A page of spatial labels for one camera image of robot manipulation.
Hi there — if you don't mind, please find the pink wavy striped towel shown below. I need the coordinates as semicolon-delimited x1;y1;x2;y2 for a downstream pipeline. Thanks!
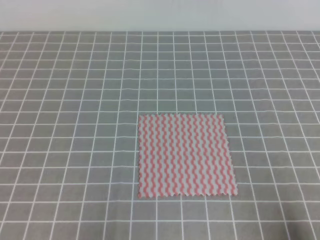
137;113;239;198

